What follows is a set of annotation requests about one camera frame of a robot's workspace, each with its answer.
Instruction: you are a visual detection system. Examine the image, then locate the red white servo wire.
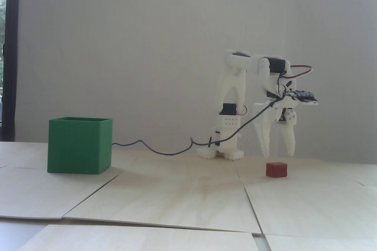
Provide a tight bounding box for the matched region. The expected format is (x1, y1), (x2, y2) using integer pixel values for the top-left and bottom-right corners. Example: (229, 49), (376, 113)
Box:
(277, 65), (313, 92)

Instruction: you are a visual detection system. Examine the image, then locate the black camera cable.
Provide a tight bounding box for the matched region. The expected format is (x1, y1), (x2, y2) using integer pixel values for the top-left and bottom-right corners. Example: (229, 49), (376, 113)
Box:
(112, 91), (290, 156)

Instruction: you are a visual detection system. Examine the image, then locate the white magnetic board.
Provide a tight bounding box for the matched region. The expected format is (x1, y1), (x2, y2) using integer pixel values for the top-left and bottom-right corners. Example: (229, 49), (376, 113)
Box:
(15, 0), (377, 164)

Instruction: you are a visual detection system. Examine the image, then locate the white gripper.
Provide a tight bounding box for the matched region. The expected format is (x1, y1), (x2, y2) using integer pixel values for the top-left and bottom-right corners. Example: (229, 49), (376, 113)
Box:
(254, 99), (297, 157)

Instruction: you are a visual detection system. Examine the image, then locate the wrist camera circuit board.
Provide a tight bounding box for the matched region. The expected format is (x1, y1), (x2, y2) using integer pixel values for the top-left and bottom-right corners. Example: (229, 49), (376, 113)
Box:
(290, 89), (320, 105)

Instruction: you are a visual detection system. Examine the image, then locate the green box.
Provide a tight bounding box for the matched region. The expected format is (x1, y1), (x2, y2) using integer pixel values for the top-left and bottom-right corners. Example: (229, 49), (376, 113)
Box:
(47, 117), (113, 174)

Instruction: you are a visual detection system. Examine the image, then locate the white base cable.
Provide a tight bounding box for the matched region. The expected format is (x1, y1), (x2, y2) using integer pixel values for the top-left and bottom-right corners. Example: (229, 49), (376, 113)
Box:
(237, 135), (250, 154)

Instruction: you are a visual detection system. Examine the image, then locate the red block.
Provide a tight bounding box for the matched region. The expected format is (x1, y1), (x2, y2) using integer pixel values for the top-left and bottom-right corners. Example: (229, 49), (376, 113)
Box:
(266, 162), (287, 178)

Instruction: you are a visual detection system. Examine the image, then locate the black window frame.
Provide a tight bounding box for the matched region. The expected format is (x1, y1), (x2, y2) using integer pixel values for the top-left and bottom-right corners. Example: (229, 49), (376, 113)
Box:
(5, 0), (20, 142)

